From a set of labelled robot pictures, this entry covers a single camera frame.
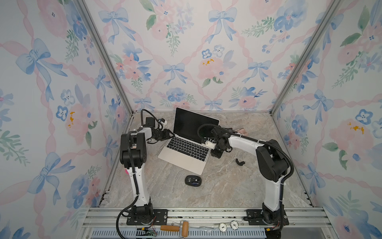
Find white round knob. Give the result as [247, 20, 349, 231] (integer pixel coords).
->
[230, 221, 239, 231]
[219, 223, 227, 232]

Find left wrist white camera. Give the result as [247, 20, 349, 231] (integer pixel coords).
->
[158, 118, 167, 128]

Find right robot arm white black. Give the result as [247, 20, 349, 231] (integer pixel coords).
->
[197, 123, 294, 231]

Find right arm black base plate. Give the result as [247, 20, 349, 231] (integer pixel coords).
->
[243, 209, 289, 227]

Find wooden handle roller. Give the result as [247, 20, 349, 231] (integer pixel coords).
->
[160, 221, 189, 239]

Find silver laptop black screen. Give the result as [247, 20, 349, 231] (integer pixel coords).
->
[158, 108, 219, 175]

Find small electronics board wires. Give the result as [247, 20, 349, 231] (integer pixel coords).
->
[136, 225, 157, 239]

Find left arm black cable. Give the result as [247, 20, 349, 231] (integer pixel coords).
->
[115, 109, 165, 239]

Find wrist white camera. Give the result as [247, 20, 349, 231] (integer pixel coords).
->
[158, 118, 167, 128]
[205, 140, 216, 149]

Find black wireless mouse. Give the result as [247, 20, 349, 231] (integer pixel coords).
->
[185, 175, 202, 187]

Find white round knob right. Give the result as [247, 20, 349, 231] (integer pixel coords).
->
[230, 221, 239, 231]

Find white round knob left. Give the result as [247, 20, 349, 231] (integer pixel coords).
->
[219, 223, 227, 232]

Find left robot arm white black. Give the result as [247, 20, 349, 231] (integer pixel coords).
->
[119, 127, 175, 225]

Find aluminium front rail frame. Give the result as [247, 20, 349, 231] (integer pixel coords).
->
[77, 208, 338, 239]

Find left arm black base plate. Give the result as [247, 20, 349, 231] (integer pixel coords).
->
[126, 208, 168, 227]

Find pink small toy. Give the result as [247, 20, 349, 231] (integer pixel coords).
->
[236, 128, 248, 135]

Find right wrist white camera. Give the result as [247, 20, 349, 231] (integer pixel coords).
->
[205, 140, 216, 149]

